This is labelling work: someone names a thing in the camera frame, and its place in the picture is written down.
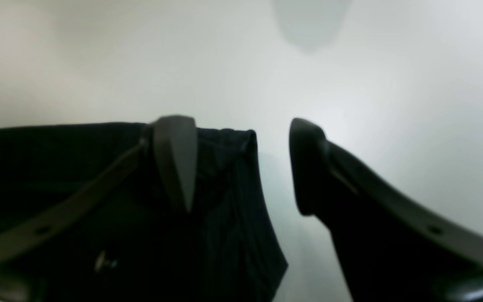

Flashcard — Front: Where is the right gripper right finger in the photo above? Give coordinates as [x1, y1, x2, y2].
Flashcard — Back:
[289, 118, 483, 302]

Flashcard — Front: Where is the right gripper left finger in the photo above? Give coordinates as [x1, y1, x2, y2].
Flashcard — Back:
[0, 115, 198, 302]

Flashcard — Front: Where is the black t-shirt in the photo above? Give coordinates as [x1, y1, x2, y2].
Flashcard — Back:
[0, 122, 288, 302]

